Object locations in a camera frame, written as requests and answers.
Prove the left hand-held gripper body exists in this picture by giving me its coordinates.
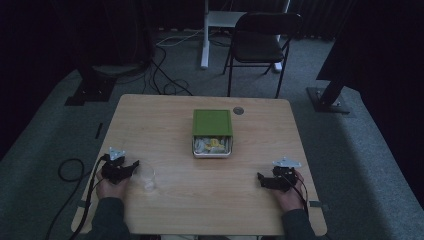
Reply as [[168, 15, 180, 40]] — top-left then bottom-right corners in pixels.
[[100, 146, 135, 185]]

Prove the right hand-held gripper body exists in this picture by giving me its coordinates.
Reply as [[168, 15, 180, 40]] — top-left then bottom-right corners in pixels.
[[265, 157, 303, 193]]

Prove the clear glass cup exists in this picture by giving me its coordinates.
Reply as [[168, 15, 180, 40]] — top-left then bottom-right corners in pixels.
[[134, 161, 157, 193]]

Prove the person's left hand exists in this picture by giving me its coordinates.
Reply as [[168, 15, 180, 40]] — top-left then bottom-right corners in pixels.
[[95, 169, 130, 201]]

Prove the person's right hand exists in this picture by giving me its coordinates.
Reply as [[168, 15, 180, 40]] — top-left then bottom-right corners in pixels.
[[270, 170, 306, 213]]

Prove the white drawer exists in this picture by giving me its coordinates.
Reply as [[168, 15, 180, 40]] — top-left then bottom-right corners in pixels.
[[191, 134, 233, 159]]

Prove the yellow packet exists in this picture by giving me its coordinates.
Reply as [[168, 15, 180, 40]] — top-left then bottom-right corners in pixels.
[[204, 138, 226, 151]]

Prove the white packet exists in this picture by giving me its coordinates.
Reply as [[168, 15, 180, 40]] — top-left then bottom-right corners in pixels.
[[194, 137, 210, 155]]

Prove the green storage box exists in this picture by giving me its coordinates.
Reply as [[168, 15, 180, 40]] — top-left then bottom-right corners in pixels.
[[191, 108, 234, 138]]

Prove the black folding chair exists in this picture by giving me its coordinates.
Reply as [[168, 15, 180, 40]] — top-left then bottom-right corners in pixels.
[[222, 12, 304, 100]]

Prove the right hand-held gripper black cable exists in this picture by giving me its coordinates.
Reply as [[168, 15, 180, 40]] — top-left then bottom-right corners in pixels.
[[288, 174, 310, 215]]

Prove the hand-held gripper black cable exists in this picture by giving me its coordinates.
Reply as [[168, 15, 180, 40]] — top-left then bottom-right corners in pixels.
[[45, 153, 111, 240], [288, 174, 310, 215]]

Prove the left hand-held gripper black cable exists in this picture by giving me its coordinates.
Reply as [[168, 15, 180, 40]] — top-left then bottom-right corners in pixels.
[[45, 153, 111, 240]]

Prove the black cable loop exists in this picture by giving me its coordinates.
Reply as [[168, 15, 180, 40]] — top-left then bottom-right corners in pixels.
[[57, 157, 87, 183]]

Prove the black slanted stand with base plate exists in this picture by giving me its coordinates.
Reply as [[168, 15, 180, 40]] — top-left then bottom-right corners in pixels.
[[306, 33, 352, 115]]

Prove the tangle of black floor cables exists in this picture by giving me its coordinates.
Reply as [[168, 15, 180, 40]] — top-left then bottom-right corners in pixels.
[[114, 43, 195, 98]]

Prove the white floor cable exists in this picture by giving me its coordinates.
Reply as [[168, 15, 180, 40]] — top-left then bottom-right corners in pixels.
[[155, 28, 205, 48]]

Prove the white desk frame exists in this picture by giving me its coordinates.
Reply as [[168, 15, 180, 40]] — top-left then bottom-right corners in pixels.
[[199, 0, 292, 73]]

